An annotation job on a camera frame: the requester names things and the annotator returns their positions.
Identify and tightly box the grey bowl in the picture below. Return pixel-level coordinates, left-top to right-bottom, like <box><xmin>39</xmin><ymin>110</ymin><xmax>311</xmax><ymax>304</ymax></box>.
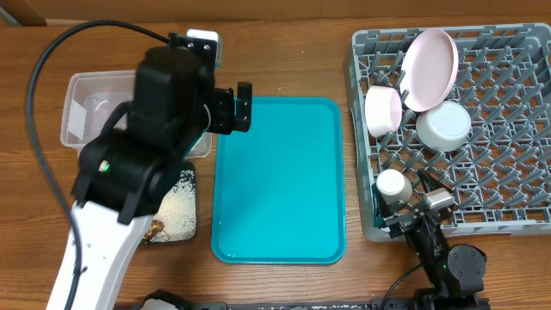
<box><xmin>416</xmin><ymin>101</ymin><xmax>471</xmax><ymax>152</ymax></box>

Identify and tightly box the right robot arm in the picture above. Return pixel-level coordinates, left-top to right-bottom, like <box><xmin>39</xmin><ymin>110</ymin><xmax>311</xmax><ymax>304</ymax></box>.
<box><xmin>371</xmin><ymin>169</ymin><xmax>490</xmax><ymax>309</ymax></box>

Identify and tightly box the grey dishwasher rack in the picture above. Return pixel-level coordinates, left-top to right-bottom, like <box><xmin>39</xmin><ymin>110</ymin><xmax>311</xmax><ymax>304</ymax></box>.
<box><xmin>344</xmin><ymin>23</ymin><xmax>550</xmax><ymax>242</ymax></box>

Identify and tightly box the large pink plate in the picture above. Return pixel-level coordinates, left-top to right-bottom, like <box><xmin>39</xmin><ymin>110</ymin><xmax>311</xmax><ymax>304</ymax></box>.
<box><xmin>399</xmin><ymin>28</ymin><xmax>459</xmax><ymax>112</ymax></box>

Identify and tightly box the brown food scrap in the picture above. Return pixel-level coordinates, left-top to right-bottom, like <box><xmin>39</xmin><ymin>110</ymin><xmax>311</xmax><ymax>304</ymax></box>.
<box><xmin>141</xmin><ymin>220</ymin><xmax>164</xmax><ymax>245</ymax></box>

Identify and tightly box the clear plastic bin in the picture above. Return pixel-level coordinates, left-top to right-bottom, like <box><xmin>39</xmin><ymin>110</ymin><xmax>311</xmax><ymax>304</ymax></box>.
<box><xmin>59</xmin><ymin>70</ymin><xmax>214</xmax><ymax>159</ymax></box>

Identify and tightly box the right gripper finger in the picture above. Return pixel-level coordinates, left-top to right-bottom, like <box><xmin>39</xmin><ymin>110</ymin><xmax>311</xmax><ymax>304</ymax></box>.
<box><xmin>417</xmin><ymin>169</ymin><xmax>452</xmax><ymax>194</ymax></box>
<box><xmin>371</xmin><ymin>185</ymin><xmax>399</xmax><ymax>228</ymax></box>

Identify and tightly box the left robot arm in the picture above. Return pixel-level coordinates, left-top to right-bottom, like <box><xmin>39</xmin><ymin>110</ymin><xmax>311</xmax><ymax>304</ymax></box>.
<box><xmin>47</xmin><ymin>46</ymin><xmax>252</xmax><ymax>309</ymax></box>

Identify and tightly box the teal plastic serving tray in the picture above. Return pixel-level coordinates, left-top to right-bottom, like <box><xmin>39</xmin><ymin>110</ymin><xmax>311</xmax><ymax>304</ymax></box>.
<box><xmin>211</xmin><ymin>96</ymin><xmax>346</xmax><ymax>264</ymax></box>

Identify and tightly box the scattered white rice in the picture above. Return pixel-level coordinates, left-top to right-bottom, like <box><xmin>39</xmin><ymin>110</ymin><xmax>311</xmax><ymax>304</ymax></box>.
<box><xmin>148</xmin><ymin>170</ymin><xmax>197</xmax><ymax>243</ymax></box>

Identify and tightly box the small plate with food scraps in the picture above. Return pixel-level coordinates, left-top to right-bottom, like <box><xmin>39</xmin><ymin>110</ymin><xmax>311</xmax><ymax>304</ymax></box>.
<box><xmin>364</xmin><ymin>85</ymin><xmax>402</xmax><ymax>138</ymax></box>

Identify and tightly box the black plastic tray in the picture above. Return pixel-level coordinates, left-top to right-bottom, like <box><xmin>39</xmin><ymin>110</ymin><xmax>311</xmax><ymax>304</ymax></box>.
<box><xmin>139</xmin><ymin>160</ymin><xmax>198</xmax><ymax>247</ymax></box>

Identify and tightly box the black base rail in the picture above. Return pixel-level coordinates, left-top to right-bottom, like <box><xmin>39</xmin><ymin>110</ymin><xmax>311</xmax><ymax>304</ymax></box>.
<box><xmin>114</xmin><ymin>288</ymin><xmax>492</xmax><ymax>310</ymax></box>

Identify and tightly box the white cup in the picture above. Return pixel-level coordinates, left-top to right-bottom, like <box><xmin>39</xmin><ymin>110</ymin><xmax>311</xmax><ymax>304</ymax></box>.
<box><xmin>375</xmin><ymin>169</ymin><xmax>412</xmax><ymax>205</ymax></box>

